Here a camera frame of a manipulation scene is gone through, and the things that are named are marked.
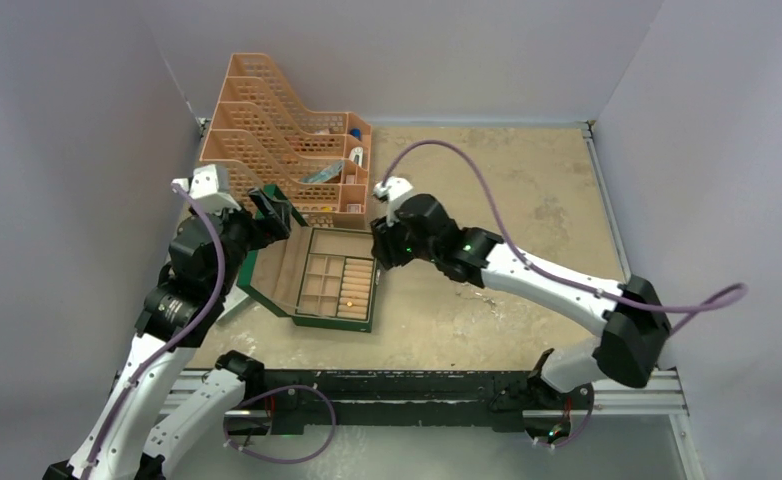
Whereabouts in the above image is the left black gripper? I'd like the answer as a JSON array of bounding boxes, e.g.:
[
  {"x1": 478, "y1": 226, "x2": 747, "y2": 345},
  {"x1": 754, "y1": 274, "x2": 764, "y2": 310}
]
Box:
[{"x1": 202, "y1": 187, "x2": 290, "y2": 295}]

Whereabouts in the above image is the green jewelry box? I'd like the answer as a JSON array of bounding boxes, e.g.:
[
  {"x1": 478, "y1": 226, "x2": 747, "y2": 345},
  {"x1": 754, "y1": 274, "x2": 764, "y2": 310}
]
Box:
[{"x1": 236, "y1": 207, "x2": 379, "y2": 333}]

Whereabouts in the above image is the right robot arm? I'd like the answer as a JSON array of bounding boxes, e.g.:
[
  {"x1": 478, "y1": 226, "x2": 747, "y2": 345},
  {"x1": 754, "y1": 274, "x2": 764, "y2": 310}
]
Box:
[{"x1": 370, "y1": 194, "x2": 671, "y2": 407}]

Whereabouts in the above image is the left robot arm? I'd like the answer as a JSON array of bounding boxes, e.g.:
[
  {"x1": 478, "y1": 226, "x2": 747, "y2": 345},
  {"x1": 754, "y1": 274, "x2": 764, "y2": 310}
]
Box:
[{"x1": 43, "y1": 187, "x2": 294, "y2": 479}]

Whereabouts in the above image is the peach mesh file organizer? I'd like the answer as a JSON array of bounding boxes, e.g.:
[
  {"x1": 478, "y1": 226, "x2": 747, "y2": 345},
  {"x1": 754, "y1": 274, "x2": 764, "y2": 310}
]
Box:
[{"x1": 199, "y1": 53, "x2": 372, "y2": 230}]

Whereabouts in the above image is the silver stapler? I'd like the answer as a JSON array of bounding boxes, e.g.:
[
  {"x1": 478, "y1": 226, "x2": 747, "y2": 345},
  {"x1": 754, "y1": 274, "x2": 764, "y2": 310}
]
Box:
[{"x1": 349, "y1": 147, "x2": 365, "y2": 167}]

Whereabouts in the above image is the white paper card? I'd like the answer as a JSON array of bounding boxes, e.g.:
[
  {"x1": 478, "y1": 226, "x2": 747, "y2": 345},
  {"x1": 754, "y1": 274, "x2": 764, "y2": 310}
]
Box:
[{"x1": 216, "y1": 288, "x2": 253, "y2": 324}]

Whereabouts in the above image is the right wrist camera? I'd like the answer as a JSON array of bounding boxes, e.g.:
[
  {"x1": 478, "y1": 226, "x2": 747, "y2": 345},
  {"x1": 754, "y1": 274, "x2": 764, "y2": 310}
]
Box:
[{"x1": 373, "y1": 176, "x2": 414, "y2": 206}]

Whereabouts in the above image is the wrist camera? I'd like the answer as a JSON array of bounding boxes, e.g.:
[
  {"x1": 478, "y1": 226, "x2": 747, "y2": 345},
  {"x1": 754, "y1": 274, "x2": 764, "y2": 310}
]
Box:
[
  {"x1": 373, "y1": 176, "x2": 414, "y2": 206},
  {"x1": 171, "y1": 164, "x2": 240, "y2": 214}
]

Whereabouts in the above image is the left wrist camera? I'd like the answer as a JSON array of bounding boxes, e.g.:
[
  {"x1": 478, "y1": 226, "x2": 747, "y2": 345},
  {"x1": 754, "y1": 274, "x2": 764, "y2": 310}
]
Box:
[{"x1": 171, "y1": 164, "x2": 240, "y2": 214}]

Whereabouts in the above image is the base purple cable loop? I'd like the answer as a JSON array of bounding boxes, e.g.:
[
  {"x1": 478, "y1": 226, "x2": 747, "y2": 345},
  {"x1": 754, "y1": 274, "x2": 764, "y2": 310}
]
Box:
[{"x1": 223, "y1": 384, "x2": 336, "y2": 465}]

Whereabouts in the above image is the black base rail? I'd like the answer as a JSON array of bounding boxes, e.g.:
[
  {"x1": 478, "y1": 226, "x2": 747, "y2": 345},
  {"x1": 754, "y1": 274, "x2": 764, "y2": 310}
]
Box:
[{"x1": 241, "y1": 369, "x2": 594, "y2": 437}]

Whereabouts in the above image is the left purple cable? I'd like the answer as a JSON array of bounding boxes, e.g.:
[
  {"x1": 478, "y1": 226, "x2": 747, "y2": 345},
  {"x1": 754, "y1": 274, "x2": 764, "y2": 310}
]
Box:
[{"x1": 79, "y1": 185, "x2": 228, "y2": 480}]

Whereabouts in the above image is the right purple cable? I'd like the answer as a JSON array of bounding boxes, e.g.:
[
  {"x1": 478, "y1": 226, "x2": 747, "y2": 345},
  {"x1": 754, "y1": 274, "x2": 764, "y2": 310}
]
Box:
[{"x1": 380, "y1": 140, "x2": 749, "y2": 333}]

